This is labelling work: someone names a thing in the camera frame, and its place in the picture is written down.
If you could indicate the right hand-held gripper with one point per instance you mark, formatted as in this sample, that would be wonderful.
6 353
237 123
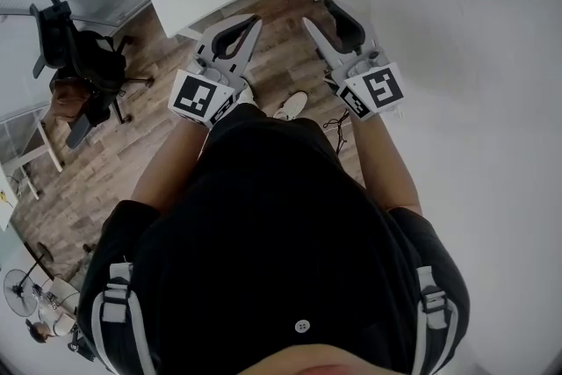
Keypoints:
382 85

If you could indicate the person's black shirt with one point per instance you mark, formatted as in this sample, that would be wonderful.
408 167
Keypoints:
272 232

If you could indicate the white shirt button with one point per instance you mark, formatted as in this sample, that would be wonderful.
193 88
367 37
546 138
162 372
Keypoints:
302 326

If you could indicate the brown bag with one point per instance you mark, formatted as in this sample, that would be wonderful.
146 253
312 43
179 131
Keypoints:
70 98

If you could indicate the person's white shoe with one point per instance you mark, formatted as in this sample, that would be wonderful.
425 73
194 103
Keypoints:
292 105
246 94

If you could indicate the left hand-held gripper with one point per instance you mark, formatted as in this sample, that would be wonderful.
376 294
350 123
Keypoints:
193 96

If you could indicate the person's right forearm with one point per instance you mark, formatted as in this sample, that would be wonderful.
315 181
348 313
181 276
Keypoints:
386 167

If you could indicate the person's left forearm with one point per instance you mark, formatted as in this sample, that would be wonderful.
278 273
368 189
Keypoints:
169 167

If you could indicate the black standing fan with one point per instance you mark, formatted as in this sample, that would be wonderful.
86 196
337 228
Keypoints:
19 292

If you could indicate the black office chair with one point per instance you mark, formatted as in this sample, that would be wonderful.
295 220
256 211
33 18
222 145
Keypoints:
88 61

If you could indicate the white office desk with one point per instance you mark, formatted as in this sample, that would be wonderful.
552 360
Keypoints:
39 149

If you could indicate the person's white right shoe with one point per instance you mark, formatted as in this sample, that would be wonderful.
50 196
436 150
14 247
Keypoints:
292 105

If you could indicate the person's face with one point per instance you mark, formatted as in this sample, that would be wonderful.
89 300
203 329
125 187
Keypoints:
316 362

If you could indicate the person's white left shoe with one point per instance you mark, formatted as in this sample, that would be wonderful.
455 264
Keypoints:
246 94

